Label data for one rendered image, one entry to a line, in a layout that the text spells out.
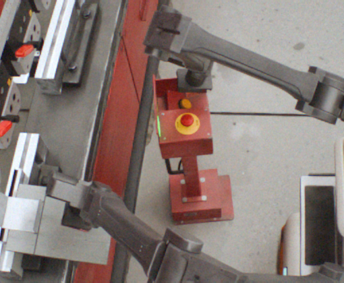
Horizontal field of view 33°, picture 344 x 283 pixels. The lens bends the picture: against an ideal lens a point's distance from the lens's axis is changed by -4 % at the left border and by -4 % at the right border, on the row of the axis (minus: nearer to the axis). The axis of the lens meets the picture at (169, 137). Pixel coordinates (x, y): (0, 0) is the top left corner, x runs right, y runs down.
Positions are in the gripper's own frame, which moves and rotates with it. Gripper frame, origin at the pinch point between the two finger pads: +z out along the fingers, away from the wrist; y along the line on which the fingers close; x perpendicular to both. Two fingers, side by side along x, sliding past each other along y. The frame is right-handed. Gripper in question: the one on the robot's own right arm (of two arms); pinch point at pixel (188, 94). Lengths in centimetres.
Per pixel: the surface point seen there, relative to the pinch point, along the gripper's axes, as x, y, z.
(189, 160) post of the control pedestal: 7.7, -6.5, 30.8
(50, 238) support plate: 49, 41, -11
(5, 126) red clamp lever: 33, 51, -39
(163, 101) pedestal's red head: -3.1, 5.6, 9.8
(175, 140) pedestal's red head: 14.7, 4.8, 1.8
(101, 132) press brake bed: 9.1, 25.5, 8.7
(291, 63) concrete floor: -57, -68, 62
